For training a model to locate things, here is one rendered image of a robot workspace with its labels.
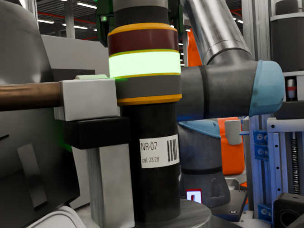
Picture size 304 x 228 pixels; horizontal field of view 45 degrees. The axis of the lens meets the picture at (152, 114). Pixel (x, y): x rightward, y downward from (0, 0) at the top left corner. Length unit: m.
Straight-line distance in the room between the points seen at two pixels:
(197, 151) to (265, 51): 0.37
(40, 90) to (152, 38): 0.07
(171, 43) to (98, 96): 0.05
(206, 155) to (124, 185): 0.78
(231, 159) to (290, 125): 3.15
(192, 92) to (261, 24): 0.70
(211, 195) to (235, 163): 3.20
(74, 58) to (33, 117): 4.36
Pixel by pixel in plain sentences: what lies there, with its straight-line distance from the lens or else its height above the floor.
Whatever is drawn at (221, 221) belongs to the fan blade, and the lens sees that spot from 0.49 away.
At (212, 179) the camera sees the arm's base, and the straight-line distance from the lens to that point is 1.00.
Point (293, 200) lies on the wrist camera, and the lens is 0.46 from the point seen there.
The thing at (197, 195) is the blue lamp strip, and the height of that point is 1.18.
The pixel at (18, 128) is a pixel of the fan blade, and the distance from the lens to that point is 0.24.
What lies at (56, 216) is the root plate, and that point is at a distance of 0.21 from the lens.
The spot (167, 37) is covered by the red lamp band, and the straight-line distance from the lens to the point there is 0.21.
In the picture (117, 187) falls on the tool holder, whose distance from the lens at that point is 0.21.
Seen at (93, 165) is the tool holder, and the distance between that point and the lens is 0.22.
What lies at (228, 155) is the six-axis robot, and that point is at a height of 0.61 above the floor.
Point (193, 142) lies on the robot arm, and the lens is 0.97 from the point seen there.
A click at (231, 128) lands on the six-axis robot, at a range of 4.10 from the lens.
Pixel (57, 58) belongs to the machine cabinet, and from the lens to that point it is 4.40.
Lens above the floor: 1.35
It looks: 3 degrees down
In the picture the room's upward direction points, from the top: 4 degrees counter-clockwise
